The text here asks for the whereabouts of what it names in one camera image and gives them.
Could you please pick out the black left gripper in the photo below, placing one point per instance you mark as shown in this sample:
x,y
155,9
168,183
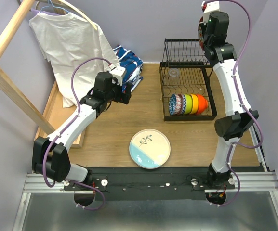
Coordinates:
x,y
126,94

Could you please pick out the clear faceted drinking glass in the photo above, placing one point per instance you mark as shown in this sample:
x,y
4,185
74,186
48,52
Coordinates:
x,y
173,77

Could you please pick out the red patterned bowl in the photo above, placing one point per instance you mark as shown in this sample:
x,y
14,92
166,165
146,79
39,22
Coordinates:
x,y
177,104

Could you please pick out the white and blue plate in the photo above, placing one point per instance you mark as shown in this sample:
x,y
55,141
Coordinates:
x,y
149,149

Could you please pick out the green bowl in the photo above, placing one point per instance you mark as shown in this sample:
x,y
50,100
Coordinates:
x,y
189,104

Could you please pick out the yellow bowl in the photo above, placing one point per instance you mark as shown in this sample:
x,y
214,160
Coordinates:
x,y
195,104

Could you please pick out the orange-red bowl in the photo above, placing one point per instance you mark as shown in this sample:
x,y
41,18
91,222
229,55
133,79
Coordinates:
x,y
202,104

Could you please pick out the red floral plate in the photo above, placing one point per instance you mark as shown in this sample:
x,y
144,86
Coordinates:
x,y
201,31

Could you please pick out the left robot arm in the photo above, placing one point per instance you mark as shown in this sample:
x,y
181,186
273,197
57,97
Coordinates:
x,y
50,154

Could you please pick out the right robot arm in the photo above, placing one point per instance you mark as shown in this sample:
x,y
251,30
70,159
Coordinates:
x,y
239,116

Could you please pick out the blue patterned cloth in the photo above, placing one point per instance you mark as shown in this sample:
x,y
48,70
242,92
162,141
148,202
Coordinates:
x,y
133,65

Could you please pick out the white t-shirt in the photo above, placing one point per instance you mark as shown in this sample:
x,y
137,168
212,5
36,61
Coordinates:
x,y
77,52

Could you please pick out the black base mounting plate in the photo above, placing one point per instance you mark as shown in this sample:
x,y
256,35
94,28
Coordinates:
x,y
164,183

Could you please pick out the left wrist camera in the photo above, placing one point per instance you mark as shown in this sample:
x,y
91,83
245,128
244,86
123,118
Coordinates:
x,y
119,73

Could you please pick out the black wire dish rack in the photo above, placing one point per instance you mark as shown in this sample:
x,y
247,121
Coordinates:
x,y
187,56

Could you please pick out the wooden clothes rack frame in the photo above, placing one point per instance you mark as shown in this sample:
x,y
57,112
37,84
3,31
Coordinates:
x,y
25,65

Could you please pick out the aluminium rail frame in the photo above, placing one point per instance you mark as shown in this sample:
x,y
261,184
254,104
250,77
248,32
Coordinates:
x,y
251,206

